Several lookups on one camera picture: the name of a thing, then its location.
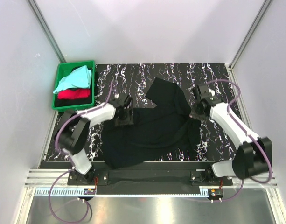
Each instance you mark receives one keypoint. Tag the light blue t shirt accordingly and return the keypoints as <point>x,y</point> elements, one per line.
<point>78,78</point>

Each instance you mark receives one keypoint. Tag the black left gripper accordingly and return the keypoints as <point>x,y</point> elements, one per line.
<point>129,120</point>

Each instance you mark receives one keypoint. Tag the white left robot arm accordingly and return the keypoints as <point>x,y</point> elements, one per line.
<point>73,129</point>

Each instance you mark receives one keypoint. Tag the red t shirt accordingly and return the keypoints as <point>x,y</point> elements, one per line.
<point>75,93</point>

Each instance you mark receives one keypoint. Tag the black t shirt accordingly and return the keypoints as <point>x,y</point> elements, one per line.
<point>156,132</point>

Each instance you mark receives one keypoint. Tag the right aluminium corner post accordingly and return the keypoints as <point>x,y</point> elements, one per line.
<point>255,24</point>

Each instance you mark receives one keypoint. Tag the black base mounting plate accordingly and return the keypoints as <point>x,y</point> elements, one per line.
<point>170,176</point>

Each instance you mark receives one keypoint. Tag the aluminium frame rail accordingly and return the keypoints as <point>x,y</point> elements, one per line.
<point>43,177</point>

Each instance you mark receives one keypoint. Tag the green plastic bin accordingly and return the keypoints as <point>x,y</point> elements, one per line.
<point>64,69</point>

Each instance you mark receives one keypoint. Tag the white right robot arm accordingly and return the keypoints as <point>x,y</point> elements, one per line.
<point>254,154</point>

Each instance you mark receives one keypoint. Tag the left aluminium corner post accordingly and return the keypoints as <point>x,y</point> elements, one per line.
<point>45,27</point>

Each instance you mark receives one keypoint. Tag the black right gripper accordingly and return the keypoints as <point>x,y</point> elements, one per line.
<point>193,114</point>

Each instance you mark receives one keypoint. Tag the black folded shirt in bin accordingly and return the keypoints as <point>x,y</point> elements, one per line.
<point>72,102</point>

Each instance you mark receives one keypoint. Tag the black marble pattern mat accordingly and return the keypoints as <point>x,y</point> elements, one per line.
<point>135,79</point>

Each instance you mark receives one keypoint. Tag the aluminium corner post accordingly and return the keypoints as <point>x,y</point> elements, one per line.
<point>45,27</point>
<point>255,24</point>

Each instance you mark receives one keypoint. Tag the white slotted cable duct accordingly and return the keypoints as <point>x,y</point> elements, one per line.
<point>85,192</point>

